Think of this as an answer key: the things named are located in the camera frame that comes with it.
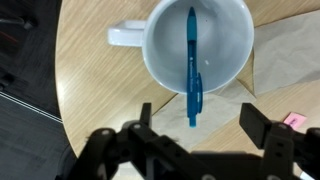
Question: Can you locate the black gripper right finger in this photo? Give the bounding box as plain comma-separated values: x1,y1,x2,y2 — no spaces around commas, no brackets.
239,102,320,180

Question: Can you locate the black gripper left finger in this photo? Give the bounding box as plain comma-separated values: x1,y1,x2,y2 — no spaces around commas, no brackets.
66,102,214,180

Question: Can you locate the blue pen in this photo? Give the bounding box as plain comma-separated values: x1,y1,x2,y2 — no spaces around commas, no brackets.
185,6,204,129

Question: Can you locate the white mug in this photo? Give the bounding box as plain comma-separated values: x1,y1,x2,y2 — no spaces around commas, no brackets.
107,0,256,96

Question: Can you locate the brown paper napkin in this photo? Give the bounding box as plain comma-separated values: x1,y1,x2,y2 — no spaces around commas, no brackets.
252,9,320,98
149,79,258,153

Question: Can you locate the pink paper packet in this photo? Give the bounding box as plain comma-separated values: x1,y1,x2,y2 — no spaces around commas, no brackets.
282,111,308,129

